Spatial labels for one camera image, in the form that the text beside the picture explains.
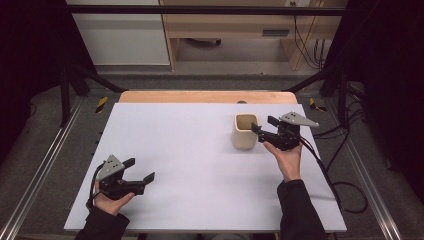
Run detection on person's left hand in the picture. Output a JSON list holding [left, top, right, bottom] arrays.
[[94, 179, 136, 217]]

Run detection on yellow black floor tape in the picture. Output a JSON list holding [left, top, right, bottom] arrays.
[[95, 95, 110, 114], [308, 97, 328, 113]]

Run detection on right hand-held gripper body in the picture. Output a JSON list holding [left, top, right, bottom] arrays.
[[258, 111, 320, 152]]

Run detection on wooden table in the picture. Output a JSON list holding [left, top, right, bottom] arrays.
[[118, 90, 299, 104]]

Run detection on grey desk drawer handle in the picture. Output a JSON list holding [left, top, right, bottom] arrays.
[[262, 29, 290, 37]]

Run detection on white cabinet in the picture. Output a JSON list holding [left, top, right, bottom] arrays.
[[66, 0, 171, 66]]

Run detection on office chair base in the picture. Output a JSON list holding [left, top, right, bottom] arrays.
[[184, 37, 223, 47]]

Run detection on black hanging desk cables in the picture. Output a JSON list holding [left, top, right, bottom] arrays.
[[289, 1, 327, 70]]

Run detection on white table board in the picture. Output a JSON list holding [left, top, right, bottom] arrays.
[[63, 102, 348, 233]]

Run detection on light wooden desk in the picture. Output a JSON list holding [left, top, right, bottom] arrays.
[[159, 0, 348, 71]]

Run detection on black curtain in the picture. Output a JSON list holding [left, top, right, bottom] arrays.
[[324, 0, 424, 201], [0, 0, 98, 161]]

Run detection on black metal crossbar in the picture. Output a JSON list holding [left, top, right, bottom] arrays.
[[66, 4, 346, 16]]

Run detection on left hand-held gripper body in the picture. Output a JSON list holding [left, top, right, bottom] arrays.
[[95, 154, 147, 201]]

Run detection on black floor cables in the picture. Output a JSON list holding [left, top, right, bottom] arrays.
[[312, 82, 367, 174]]

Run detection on cream square ceramic cup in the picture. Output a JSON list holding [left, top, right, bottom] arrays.
[[232, 113, 260, 150]]

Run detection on person's right hand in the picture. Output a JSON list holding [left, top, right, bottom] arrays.
[[263, 141, 304, 184]]

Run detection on aluminium floor rail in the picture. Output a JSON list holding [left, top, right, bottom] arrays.
[[323, 98, 405, 240], [0, 96, 85, 240]]

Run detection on black metal stand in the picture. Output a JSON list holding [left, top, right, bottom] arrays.
[[59, 63, 128, 128], [282, 63, 351, 130]]

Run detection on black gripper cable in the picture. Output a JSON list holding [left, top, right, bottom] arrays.
[[86, 162, 105, 210], [297, 137, 369, 215]]

